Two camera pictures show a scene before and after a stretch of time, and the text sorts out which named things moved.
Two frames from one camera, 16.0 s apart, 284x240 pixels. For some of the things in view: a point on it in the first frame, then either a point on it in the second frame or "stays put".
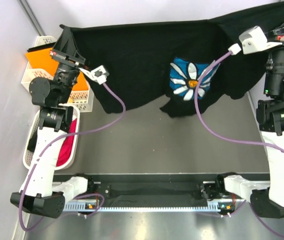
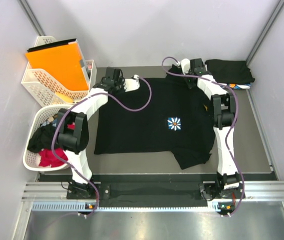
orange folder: [43, 60] stays put
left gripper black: [65, 49] -> [121, 80]
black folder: [42, 47] stays put
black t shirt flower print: [187, 65] -> [163, 116]
